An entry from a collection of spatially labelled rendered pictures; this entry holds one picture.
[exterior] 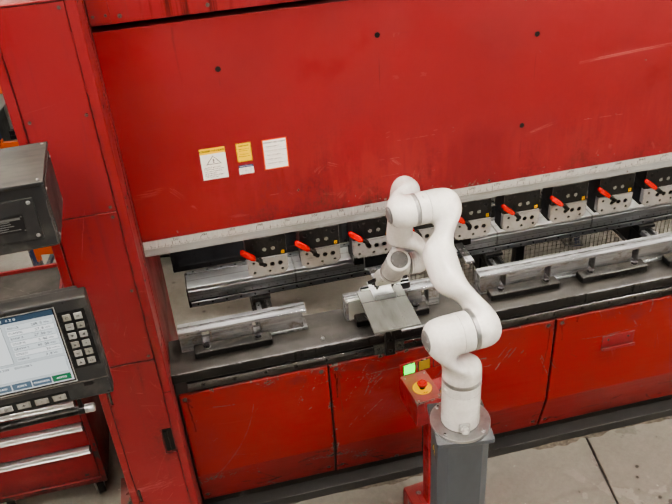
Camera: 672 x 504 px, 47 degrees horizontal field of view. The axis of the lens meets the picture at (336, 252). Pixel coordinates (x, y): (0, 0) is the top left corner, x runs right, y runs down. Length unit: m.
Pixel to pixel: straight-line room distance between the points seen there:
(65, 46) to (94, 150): 0.31
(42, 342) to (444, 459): 1.25
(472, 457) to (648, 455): 1.54
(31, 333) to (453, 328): 1.17
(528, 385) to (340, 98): 1.59
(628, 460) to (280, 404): 1.65
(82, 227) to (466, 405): 1.29
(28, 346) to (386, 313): 1.30
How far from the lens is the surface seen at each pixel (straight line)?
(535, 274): 3.28
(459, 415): 2.40
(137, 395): 2.88
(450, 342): 2.19
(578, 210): 3.18
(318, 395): 3.15
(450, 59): 2.67
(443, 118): 2.74
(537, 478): 3.71
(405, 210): 2.25
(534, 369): 3.45
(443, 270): 2.23
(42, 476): 3.71
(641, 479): 3.80
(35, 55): 2.27
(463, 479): 2.59
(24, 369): 2.34
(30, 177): 2.07
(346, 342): 2.99
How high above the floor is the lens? 2.80
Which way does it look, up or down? 33 degrees down
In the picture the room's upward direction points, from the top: 4 degrees counter-clockwise
